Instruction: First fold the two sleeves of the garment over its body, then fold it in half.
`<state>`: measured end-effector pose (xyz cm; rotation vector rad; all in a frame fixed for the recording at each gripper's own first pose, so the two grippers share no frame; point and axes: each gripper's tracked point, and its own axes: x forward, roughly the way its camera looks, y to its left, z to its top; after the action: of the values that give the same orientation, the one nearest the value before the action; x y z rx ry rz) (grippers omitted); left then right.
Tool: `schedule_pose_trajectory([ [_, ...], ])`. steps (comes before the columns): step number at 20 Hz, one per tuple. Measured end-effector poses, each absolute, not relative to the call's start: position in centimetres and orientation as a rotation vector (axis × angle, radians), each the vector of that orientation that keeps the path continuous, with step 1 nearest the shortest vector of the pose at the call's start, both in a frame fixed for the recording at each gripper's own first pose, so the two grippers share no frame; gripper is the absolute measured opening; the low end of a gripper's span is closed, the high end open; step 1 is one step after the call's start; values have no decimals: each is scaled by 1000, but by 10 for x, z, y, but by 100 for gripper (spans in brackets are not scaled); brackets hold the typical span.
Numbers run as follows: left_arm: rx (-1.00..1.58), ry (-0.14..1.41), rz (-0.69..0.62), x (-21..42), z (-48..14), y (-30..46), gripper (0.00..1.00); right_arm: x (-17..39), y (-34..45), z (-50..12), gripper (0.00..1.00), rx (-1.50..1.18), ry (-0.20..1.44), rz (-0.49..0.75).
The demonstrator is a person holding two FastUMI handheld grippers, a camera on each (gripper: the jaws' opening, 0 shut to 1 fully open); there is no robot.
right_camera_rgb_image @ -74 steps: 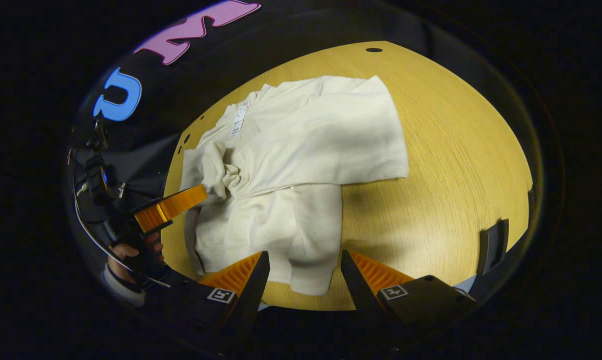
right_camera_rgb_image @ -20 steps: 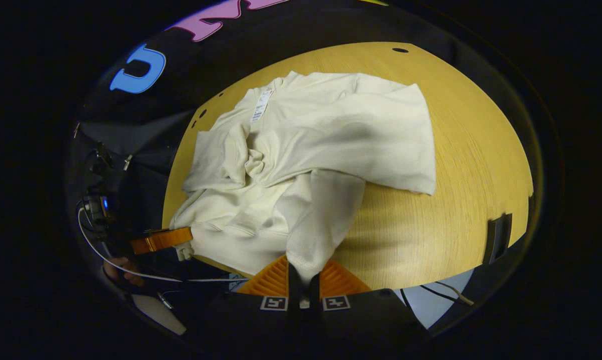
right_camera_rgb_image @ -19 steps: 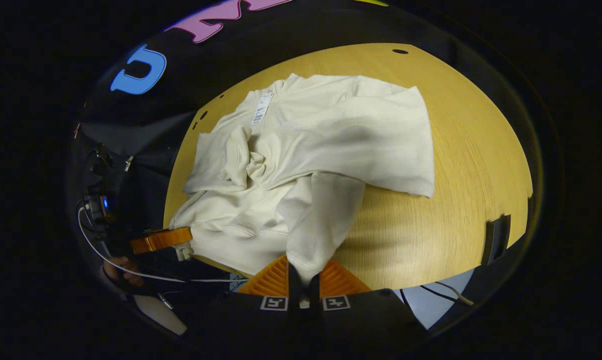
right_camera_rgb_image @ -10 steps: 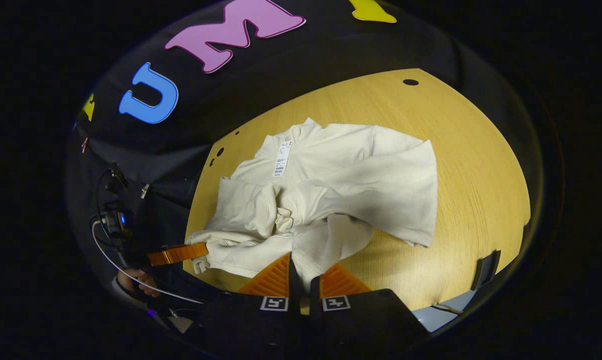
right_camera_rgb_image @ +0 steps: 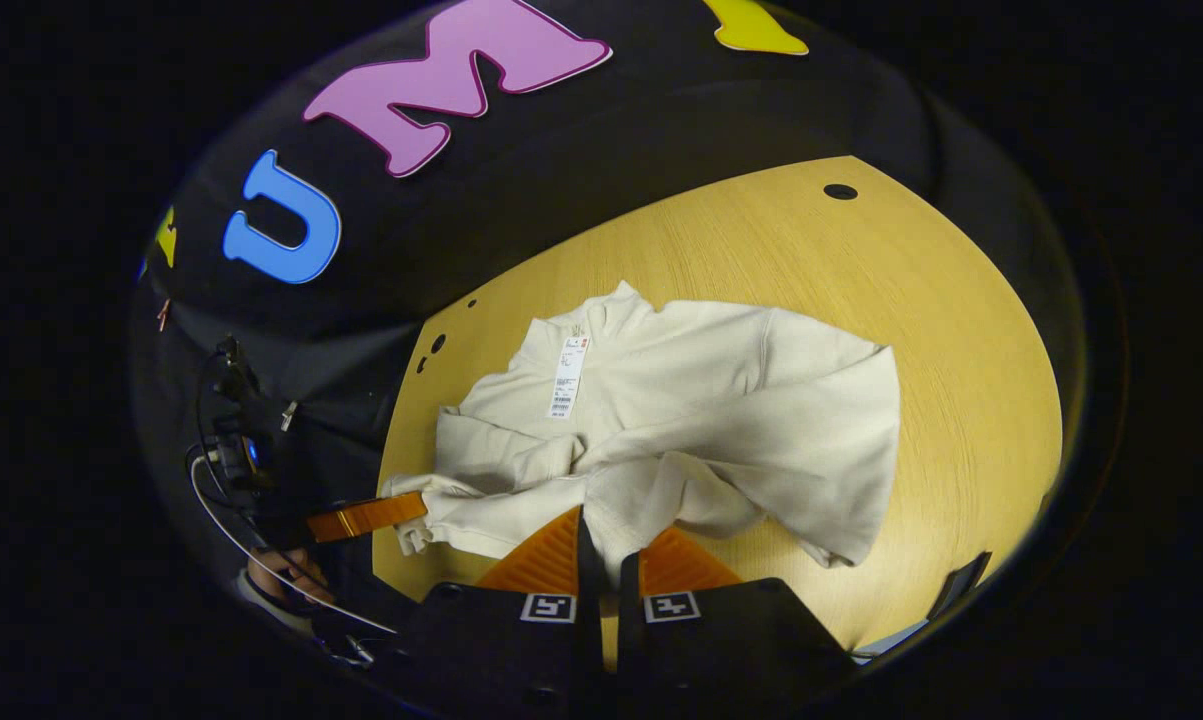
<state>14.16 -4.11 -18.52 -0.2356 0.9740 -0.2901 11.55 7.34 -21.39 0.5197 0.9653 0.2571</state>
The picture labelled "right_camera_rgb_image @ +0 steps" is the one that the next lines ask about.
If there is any cream sweatshirt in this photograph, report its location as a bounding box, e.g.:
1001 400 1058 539
381 280 902 591

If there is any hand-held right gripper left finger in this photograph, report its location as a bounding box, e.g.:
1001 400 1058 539
391 503 609 713

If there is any dark panel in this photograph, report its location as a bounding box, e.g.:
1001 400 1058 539
924 550 994 623

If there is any black backdrop cloth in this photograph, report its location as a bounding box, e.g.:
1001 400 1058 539
131 0 1087 641

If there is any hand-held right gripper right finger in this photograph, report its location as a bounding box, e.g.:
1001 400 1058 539
614 523 859 706

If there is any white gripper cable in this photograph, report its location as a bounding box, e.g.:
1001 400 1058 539
189 452 399 636

